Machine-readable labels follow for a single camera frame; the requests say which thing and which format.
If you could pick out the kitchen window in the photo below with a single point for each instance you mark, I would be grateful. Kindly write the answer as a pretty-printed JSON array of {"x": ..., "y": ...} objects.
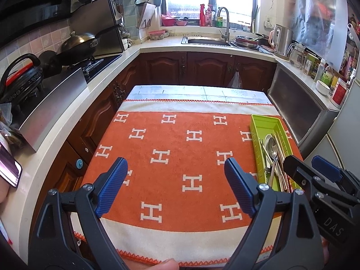
[{"x": 208, "y": 0}]

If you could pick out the blue round cabinet lock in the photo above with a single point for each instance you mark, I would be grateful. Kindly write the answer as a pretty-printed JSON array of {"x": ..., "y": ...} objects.
[{"x": 79, "y": 163}]

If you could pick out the dark red bowl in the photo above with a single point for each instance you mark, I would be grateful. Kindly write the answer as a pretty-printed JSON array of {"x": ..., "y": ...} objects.
[{"x": 181, "y": 22}]

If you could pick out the steel faucet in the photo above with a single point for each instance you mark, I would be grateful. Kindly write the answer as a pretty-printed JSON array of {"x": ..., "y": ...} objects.
[{"x": 225, "y": 19}]

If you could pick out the white wall outlet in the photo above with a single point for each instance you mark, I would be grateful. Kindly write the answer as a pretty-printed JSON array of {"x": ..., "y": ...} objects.
[{"x": 268, "y": 22}]

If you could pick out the clear plastic bag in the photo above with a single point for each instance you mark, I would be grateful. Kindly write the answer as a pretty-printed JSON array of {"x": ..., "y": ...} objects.
[{"x": 235, "y": 80}]

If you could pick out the dark wooden kitchen cabinets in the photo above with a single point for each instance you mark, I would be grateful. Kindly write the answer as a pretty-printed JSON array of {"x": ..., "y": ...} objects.
[{"x": 202, "y": 64}]

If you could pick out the clear plastic wall cover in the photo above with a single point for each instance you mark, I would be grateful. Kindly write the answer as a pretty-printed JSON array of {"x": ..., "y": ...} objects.
[{"x": 317, "y": 11}]

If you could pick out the low steel splash panel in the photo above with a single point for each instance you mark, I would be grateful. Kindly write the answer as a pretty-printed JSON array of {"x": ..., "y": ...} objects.
[{"x": 50, "y": 104}]

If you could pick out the person's left hand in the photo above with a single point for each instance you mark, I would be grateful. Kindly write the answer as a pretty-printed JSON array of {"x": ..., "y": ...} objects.
[{"x": 163, "y": 265}]

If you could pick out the silver frosted door cabinet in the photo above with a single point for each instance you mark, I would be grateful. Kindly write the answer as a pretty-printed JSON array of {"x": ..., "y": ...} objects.
[{"x": 301, "y": 112}]

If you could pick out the smartphone with pink screen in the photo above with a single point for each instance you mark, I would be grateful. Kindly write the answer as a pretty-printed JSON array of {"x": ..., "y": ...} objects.
[{"x": 9, "y": 168}]

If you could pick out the green label jar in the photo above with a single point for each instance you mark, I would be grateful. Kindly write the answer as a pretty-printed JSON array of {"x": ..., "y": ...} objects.
[{"x": 309, "y": 65}]

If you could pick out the red lid food container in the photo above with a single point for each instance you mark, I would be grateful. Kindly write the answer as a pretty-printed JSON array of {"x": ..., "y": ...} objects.
[{"x": 156, "y": 35}]

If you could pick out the glass pitcher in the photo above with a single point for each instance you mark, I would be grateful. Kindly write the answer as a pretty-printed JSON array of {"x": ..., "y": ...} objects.
[{"x": 298, "y": 54}]

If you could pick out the hanging steel ladles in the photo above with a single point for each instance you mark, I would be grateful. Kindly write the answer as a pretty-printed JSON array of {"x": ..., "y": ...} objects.
[{"x": 119, "y": 8}]

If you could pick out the tall steel splash panel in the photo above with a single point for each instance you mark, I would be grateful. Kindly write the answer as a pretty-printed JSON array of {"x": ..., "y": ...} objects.
[{"x": 98, "y": 25}]

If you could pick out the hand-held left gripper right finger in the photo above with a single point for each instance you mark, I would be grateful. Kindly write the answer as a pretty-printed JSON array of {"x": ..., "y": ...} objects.
[{"x": 239, "y": 185}]

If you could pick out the pile of wooden chopsticks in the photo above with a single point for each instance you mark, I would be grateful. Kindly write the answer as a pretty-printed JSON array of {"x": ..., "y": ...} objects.
[{"x": 281, "y": 160}]

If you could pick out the orange white patterned towel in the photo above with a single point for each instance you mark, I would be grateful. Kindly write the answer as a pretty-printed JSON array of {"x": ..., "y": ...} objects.
[{"x": 182, "y": 152}]

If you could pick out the red spray bottle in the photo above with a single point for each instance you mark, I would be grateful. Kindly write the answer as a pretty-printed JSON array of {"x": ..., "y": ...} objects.
[{"x": 202, "y": 15}]

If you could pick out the green label oil bottle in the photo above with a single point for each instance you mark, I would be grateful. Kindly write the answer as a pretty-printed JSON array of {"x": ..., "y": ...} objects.
[{"x": 327, "y": 76}]

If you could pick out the medium steel spoon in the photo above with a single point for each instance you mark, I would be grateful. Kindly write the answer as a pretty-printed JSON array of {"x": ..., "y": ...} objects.
[{"x": 267, "y": 141}]

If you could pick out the wooden cutting board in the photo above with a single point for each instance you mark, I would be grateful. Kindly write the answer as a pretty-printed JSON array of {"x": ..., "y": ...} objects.
[{"x": 146, "y": 15}]

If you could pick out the black range hood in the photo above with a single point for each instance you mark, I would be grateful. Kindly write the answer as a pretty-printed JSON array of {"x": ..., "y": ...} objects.
[{"x": 33, "y": 2}]

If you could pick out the person's right hand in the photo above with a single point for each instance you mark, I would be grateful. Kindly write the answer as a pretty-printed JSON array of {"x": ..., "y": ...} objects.
[{"x": 325, "y": 250}]

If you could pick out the steel sink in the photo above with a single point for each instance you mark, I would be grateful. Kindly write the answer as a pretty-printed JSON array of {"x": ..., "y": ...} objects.
[{"x": 208, "y": 40}]

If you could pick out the pink plastic bowl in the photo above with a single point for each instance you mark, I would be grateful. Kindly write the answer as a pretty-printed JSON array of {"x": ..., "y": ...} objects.
[{"x": 168, "y": 21}]

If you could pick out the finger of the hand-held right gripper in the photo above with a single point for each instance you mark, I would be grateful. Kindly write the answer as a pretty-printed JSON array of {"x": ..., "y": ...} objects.
[
  {"x": 326, "y": 167},
  {"x": 301, "y": 171}
]

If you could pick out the black wok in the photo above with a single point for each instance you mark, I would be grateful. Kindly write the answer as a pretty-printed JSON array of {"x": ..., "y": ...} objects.
[{"x": 78, "y": 40}]

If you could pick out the long steel spoon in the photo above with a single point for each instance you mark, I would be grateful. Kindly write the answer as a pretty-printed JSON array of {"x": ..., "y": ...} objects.
[{"x": 272, "y": 146}]

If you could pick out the green plastic utensil tray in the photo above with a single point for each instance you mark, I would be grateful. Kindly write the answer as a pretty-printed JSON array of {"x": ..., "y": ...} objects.
[{"x": 260, "y": 123}]

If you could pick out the gas stove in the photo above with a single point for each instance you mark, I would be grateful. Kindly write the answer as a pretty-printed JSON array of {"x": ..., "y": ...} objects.
[{"x": 95, "y": 63}]

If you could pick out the stack of steel dishes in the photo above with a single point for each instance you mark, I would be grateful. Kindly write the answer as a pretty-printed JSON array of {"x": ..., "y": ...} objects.
[{"x": 247, "y": 40}]

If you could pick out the brown food bag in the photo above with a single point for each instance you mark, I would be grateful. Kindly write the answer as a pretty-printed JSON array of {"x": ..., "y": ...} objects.
[{"x": 8, "y": 135}]

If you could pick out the white plastic bottle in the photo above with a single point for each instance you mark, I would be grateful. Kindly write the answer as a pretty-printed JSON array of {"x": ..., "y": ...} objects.
[{"x": 320, "y": 69}]

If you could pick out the small white bowl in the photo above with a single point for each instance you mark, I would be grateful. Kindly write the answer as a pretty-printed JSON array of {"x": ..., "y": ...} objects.
[{"x": 125, "y": 44}]

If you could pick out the light blue table cover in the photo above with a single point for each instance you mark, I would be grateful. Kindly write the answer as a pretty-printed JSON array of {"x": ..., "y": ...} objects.
[{"x": 174, "y": 91}]

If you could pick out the red label canister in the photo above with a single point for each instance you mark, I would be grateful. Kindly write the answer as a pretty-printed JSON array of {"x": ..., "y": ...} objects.
[{"x": 340, "y": 91}]

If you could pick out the pink bottle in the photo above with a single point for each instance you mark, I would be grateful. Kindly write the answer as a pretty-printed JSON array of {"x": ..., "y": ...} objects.
[{"x": 208, "y": 16}]

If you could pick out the steel electric kettle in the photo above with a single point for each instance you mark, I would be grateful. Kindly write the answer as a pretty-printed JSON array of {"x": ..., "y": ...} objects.
[{"x": 281, "y": 40}]

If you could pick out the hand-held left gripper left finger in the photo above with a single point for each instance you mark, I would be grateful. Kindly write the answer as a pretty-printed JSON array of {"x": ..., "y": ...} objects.
[{"x": 111, "y": 185}]

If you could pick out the black red pressure cooker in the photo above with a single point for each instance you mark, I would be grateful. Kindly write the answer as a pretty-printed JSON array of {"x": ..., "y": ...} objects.
[{"x": 21, "y": 76}]

